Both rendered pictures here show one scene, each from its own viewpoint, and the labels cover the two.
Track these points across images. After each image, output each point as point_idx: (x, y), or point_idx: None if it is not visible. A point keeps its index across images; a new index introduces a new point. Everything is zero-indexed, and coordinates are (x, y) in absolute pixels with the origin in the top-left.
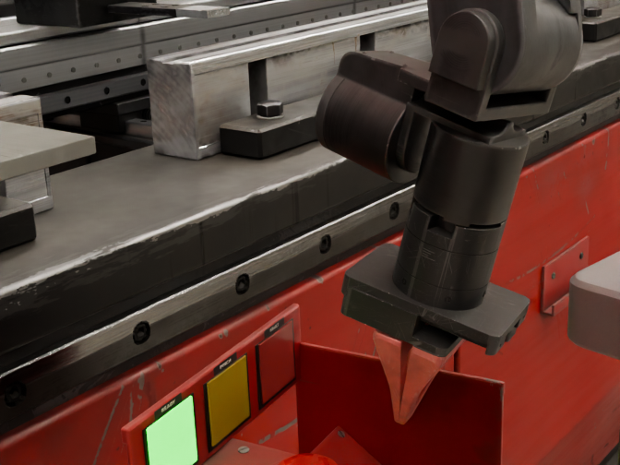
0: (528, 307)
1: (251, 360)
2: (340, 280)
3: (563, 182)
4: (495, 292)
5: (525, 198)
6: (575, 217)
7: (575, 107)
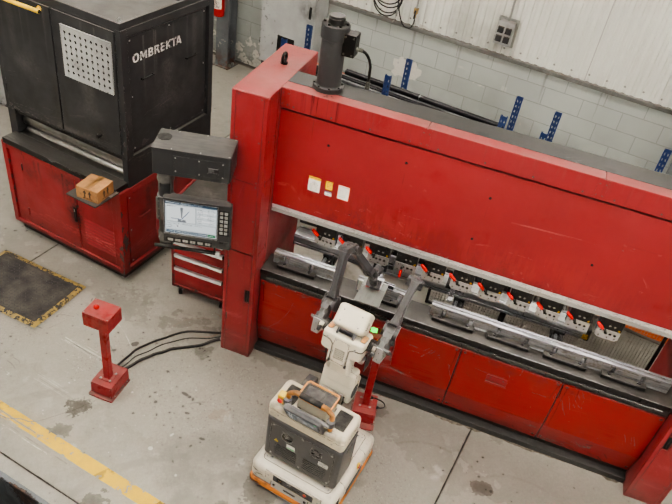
0: (392, 345)
1: None
2: (430, 339)
3: (499, 366)
4: (392, 342)
5: (484, 360)
6: (503, 374)
7: (511, 359)
